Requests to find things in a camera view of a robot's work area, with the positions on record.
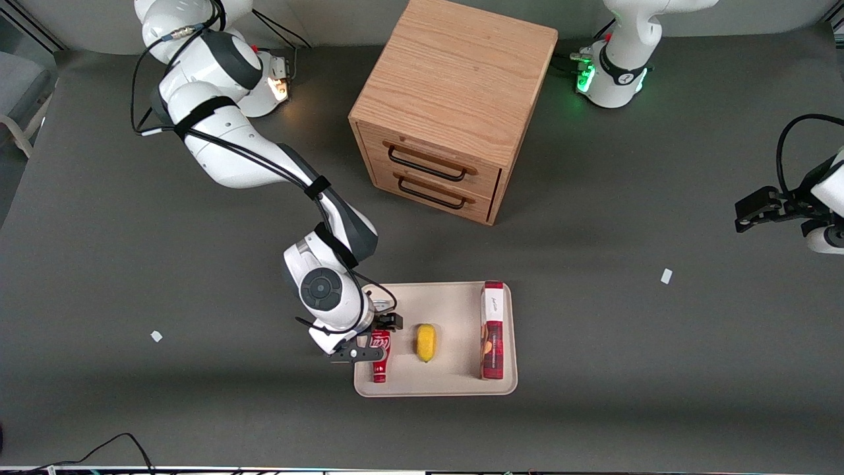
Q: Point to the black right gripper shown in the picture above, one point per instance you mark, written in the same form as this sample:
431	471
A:
388	322

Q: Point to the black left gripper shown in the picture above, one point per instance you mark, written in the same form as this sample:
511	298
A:
790	204

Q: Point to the red coke bottle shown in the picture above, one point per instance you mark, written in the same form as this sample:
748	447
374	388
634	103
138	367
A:
380	369

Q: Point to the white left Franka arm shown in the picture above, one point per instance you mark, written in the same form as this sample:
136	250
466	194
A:
626	39

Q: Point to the beige plastic tray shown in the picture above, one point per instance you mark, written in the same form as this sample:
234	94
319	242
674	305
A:
455	310

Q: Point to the yellow lemon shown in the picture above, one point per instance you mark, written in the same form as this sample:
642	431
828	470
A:
426	342

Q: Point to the red white cookie box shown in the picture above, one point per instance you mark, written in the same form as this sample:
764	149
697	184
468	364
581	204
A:
492	336

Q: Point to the wooden drawer cabinet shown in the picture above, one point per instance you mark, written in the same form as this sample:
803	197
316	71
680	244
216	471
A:
455	72

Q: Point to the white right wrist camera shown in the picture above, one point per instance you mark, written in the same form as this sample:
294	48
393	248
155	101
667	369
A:
330	341

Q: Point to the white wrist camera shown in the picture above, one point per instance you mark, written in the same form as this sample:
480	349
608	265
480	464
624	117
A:
829	239
330	341

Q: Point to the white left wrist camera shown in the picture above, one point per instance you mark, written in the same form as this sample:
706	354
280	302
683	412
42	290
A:
829	239

